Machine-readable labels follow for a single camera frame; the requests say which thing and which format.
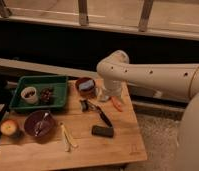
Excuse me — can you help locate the purple bowl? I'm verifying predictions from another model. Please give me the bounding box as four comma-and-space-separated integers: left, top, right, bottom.
24, 110, 56, 138

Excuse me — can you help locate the orange carrot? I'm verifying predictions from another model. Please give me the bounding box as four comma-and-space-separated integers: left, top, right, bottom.
111, 96, 123, 112

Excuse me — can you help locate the white cup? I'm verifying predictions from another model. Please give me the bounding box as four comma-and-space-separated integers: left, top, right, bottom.
21, 87, 38, 104

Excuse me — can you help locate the black rectangular block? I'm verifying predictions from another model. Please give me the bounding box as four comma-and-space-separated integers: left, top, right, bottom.
91, 125, 114, 138

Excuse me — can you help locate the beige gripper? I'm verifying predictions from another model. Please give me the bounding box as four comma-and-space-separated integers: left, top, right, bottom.
98, 79, 122, 102

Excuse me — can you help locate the dark grapes bunch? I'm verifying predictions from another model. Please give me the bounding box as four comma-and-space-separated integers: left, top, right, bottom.
39, 87, 54, 104

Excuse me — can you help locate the green plastic tray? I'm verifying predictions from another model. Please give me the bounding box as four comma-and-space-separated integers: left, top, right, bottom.
9, 75, 68, 113

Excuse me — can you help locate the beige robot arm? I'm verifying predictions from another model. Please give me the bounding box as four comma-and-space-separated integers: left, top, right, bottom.
97, 50, 199, 171

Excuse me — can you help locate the red yellow apple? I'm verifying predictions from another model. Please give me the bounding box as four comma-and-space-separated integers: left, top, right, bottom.
0, 119, 19, 136

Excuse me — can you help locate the metal spoon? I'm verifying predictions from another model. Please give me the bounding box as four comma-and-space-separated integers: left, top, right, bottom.
35, 112, 49, 136

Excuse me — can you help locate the small black can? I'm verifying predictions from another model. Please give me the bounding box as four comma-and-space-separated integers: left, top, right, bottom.
80, 100, 89, 112

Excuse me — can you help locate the black handled utensil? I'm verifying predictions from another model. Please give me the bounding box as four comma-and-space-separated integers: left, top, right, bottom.
87, 100, 113, 127

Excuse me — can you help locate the blue sponge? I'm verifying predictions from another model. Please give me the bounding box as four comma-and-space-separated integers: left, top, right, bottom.
79, 80, 94, 91

